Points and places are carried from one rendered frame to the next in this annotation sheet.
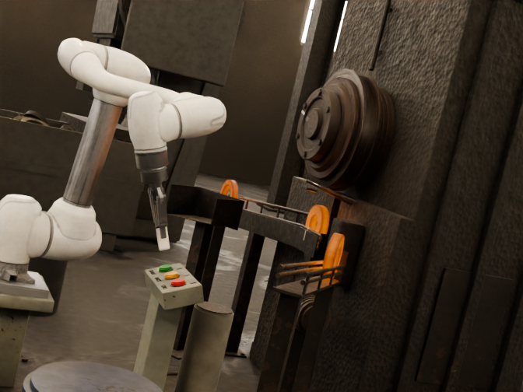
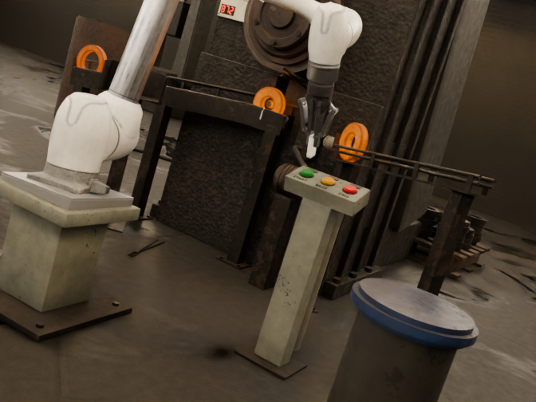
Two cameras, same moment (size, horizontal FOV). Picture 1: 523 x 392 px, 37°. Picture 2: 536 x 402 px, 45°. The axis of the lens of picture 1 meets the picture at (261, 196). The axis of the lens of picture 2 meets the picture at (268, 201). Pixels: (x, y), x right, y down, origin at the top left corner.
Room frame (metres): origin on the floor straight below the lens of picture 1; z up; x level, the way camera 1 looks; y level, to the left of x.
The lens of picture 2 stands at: (0.78, 1.59, 0.85)
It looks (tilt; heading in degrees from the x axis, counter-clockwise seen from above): 10 degrees down; 319
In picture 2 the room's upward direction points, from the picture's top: 17 degrees clockwise
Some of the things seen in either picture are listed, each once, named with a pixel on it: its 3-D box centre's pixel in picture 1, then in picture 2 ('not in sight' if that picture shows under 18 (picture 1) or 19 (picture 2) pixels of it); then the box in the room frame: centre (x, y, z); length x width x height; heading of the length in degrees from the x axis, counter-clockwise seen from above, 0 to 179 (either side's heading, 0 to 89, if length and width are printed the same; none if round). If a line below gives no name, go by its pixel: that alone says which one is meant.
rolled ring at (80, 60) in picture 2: (228, 197); (92, 62); (4.04, 0.17, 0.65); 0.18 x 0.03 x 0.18; 25
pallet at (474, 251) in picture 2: not in sight; (401, 210); (3.58, -2.13, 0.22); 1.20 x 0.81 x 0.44; 20
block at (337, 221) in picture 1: (342, 252); (311, 132); (2.81, -0.34, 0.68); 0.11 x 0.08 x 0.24; 112
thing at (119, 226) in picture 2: (190, 271); (118, 146); (3.40, 0.23, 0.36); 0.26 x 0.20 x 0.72; 57
